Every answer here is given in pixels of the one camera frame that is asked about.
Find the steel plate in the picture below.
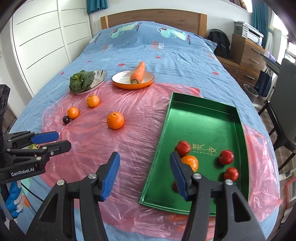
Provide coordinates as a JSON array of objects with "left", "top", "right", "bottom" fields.
[{"left": 73, "top": 70, "right": 107, "bottom": 95}]

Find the dark green bok choy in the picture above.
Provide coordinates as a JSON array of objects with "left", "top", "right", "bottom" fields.
[{"left": 69, "top": 71, "right": 95, "bottom": 93}]

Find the orange oval dish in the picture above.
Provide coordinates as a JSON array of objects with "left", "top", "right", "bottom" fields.
[{"left": 112, "top": 70, "right": 155, "bottom": 90}]

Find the wooden headboard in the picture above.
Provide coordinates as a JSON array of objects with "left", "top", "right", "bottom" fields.
[{"left": 100, "top": 13, "right": 207, "bottom": 39}]

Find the person's left hand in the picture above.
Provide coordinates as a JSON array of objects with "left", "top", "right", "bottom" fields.
[{"left": 6, "top": 181, "right": 25, "bottom": 218}]

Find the green metal tray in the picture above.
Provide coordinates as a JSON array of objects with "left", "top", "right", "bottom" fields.
[{"left": 138, "top": 92, "right": 250, "bottom": 217}]

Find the grey office chair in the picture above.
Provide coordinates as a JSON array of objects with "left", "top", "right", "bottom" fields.
[{"left": 258, "top": 58, "right": 296, "bottom": 180}]

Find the wooden dresser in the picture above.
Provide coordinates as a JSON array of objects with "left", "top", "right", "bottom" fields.
[{"left": 216, "top": 34, "right": 269, "bottom": 87}]

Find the black backpack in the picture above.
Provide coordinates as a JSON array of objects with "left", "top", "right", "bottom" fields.
[{"left": 207, "top": 29, "right": 231, "bottom": 58}]

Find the teal curtain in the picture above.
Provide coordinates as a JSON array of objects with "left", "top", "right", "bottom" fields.
[
  {"left": 87, "top": 0, "right": 108, "bottom": 13},
  {"left": 251, "top": 0, "right": 274, "bottom": 50}
]

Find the grey printer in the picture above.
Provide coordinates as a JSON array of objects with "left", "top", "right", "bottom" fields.
[{"left": 233, "top": 21, "right": 264, "bottom": 44}]

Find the dark blue bag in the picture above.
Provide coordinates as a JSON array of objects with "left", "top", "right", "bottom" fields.
[{"left": 254, "top": 68, "right": 273, "bottom": 98}]

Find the window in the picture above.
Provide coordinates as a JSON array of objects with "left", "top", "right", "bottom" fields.
[{"left": 270, "top": 9, "right": 296, "bottom": 61}]

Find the pink plastic sheet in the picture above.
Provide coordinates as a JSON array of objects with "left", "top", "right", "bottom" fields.
[{"left": 40, "top": 82, "right": 284, "bottom": 232}]

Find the orange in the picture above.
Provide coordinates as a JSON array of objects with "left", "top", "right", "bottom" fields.
[
  {"left": 86, "top": 95, "right": 100, "bottom": 108},
  {"left": 181, "top": 155, "right": 199, "bottom": 172},
  {"left": 67, "top": 107, "right": 79, "bottom": 119},
  {"left": 107, "top": 112, "right": 125, "bottom": 130}
]

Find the row of books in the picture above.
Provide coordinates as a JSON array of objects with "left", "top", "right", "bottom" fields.
[{"left": 228, "top": 0, "right": 247, "bottom": 10}]

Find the carrot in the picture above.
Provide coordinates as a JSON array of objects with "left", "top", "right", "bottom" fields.
[{"left": 130, "top": 61, "right": 146, "bottom": 84}]

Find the white wardrobe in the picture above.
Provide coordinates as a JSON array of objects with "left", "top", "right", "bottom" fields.
[{"left": 11, "top": 0, "right": 92, "bottom": 98}]

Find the mesh wastebasket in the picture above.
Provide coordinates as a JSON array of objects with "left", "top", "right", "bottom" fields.
[{"left": 243, "top": 84, "right": 259, "bottom": 105}]

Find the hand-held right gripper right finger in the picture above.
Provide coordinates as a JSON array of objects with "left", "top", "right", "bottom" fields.
[{"left": 169, "top": 151, "right": 266, "bottom": 241}]

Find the red white object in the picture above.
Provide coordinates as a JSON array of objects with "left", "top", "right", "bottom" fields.
[{"left": 284, "top": 177, "right": 296, "bottom": 205}]

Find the desk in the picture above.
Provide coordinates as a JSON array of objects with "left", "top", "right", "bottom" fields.
[{"left": 264, "top": 50, "right": 282, "bottom": 75}]

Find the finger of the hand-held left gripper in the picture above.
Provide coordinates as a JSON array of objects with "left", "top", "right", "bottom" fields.
[
  {"left": 6, "top": 131, "right": 59, "bottom": 149},
  {"left": 6, "top": 140, "right": 72, "bottom": 163}
]

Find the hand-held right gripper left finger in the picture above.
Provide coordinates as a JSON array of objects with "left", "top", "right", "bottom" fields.
[{"left": 32, "top": 152, "right": 121, "bottom": 241}]

